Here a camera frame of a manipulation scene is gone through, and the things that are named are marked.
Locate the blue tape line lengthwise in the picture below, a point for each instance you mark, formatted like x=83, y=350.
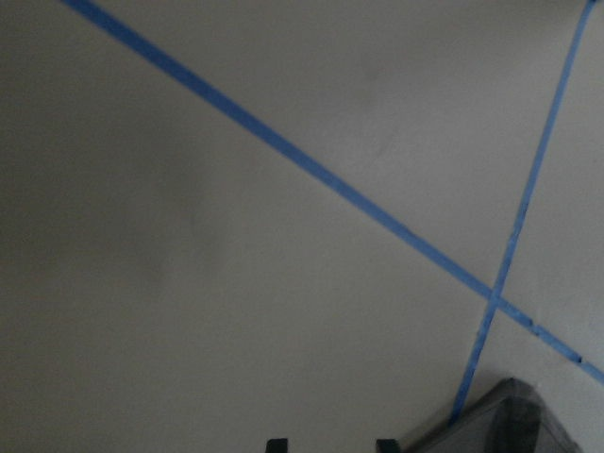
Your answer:
x=137, y=43

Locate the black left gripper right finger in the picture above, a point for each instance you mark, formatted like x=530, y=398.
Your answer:
x=387, y=446

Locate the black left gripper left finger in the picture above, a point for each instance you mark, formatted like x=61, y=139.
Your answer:
x=277, y=445

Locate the blue tape line crosswise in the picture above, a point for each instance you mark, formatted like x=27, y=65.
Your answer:
x=496, y=301

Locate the dark brown t-shirt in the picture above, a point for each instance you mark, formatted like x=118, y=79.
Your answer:
x=515, y=416

